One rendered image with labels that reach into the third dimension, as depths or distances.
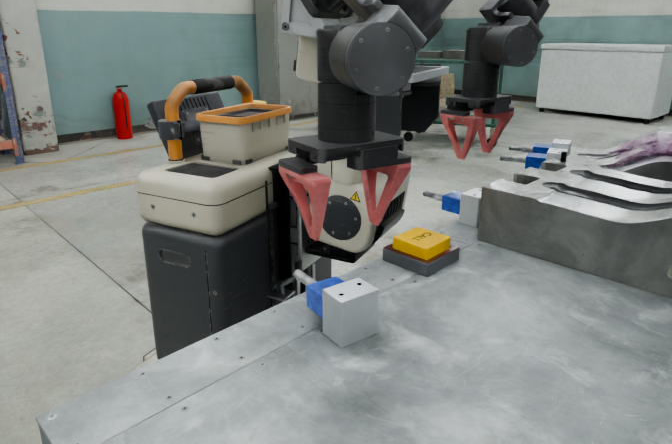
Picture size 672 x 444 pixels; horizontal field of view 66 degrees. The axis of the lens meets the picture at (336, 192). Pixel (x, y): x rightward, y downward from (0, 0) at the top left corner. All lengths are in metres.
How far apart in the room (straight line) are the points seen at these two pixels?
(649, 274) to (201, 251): 0.85
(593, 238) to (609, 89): 6.90
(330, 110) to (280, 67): 6.09
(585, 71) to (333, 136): 7.31
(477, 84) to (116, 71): 5.47
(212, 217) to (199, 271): 0.14
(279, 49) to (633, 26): 4.83
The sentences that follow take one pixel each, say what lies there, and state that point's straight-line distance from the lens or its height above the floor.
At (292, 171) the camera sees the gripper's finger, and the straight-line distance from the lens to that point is 0.50.
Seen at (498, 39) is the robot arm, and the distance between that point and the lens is 0.81.
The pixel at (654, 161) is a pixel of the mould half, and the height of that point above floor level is 0.89.
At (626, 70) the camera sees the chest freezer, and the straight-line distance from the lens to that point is 7.59.
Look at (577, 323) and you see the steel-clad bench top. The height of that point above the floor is 0.80.
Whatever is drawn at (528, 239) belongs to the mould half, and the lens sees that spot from 0.82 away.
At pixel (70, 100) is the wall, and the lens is 6.00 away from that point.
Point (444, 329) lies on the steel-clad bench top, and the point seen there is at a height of 0.80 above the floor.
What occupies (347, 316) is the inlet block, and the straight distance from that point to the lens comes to 0.56.
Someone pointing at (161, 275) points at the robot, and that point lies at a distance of 1.31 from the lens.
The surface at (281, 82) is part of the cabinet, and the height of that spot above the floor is 0.50.
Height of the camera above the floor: 1.12
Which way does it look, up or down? 17 degrees down
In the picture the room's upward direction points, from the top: straight up
